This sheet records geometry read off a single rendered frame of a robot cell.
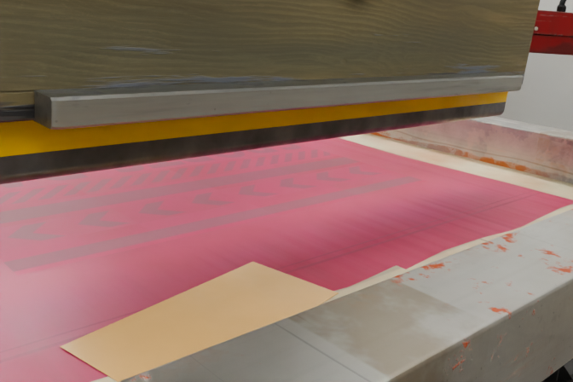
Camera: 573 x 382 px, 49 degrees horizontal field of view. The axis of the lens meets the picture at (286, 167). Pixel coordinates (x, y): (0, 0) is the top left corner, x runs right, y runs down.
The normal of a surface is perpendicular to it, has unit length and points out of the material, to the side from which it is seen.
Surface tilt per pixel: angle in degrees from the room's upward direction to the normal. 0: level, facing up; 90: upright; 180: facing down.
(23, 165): 93
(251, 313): 0
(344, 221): 0
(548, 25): 90
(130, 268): 0
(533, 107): 90
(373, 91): 93
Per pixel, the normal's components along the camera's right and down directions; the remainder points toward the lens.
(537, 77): -0.73, 0.12
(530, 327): 0.68, 0.23
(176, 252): 0.07, -0.97
